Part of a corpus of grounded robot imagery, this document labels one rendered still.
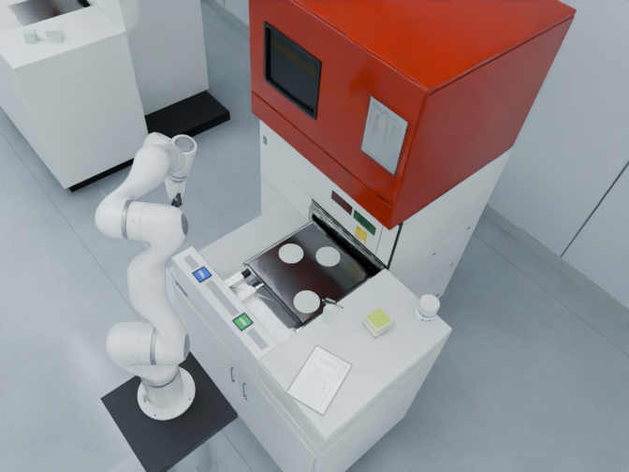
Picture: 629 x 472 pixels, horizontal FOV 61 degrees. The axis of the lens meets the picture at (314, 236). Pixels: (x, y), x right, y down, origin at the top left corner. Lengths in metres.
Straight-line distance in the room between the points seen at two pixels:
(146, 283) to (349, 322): 0.80
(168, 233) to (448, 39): 0.98
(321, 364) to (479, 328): 1.56
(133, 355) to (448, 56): 1.23
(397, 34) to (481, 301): 2.03
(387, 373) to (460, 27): 1.14
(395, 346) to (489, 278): 1.62
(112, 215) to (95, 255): 2.06
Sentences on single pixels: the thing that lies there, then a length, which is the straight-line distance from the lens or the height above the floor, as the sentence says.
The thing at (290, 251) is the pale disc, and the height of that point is 0.90.
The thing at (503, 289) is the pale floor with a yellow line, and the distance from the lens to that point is 3.47.
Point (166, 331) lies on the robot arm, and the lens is 1.55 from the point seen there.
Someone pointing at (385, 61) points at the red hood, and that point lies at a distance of 1.58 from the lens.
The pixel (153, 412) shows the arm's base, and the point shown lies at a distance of 1.94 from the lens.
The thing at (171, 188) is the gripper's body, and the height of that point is 1.29.
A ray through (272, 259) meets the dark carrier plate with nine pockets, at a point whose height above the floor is 0.90.
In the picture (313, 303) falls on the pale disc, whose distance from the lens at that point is 2.06.
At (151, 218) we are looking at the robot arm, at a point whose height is 1.62.
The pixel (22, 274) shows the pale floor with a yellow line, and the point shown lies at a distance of 3.52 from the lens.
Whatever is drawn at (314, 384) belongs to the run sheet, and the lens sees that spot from 1.84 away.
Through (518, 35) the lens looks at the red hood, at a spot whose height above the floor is 1.82.
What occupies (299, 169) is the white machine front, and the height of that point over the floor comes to 1.07.
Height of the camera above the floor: 2.66
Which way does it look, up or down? 51 degrees down
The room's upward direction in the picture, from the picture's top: 6 degrees clockwise
